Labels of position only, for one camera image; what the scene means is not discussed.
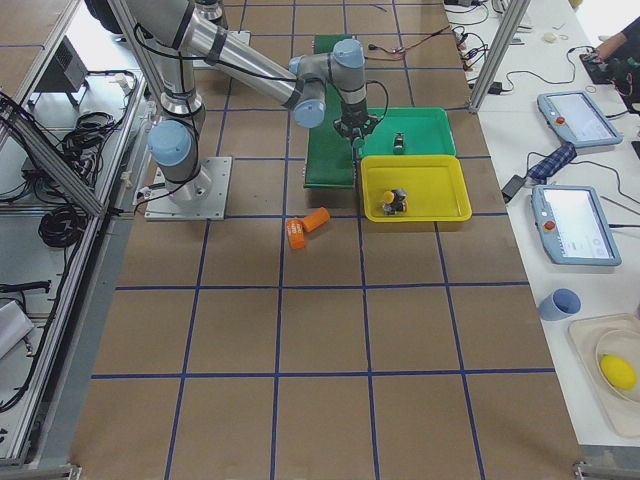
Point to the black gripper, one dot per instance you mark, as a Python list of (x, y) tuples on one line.
[(353, 122)]

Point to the green push button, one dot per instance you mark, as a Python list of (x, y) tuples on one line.
[(357, 144), (399, 144)]

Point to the yellow push button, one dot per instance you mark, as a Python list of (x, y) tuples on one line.
[(394, 195), (395, 208)]

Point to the plain orange cylinder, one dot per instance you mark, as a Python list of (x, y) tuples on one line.
[(315, 219)]

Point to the orange cylinder with 4680 print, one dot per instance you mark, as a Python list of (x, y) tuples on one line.
[(295, 233)]

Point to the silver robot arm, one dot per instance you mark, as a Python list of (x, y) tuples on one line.
[(213, 11), (180, 30)]

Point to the person hand at desk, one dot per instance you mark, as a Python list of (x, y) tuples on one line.
[(609, 46)]

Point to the green conveyor belt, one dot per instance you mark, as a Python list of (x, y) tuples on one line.
[(327, 150)]

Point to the green plastic tray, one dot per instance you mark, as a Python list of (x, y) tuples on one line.
[(427, 131)]

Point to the yellow plastic tray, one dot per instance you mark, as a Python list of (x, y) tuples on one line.
[(435, 187)]

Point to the black power adapter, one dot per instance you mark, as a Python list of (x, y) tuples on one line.
[(512, 187)]

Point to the blue plaid folded umbrella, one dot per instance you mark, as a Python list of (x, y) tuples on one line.
[(551, 164)]

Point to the blue teach pendant far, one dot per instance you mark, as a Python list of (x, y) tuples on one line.
[(575, 118)]

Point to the blue teach pendant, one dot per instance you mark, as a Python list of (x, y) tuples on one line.
[(575, 118), (572, 226)]

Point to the blue teach pendant near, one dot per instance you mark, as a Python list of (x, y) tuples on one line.
[(572, 226)]

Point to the blue plastic cup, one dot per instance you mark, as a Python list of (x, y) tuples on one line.
[(560, 304)]

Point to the beige tray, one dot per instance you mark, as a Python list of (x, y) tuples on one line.
[(584, 334)]

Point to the beige bowl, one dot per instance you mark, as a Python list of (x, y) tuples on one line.
[(624, 344)]

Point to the yellow lemon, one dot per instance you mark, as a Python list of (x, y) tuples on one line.
[(618, 372)]

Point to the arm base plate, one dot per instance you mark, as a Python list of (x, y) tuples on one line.
[(203, 198)]

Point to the aluminium frame post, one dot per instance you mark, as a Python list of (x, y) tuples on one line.
[(506, 30)]

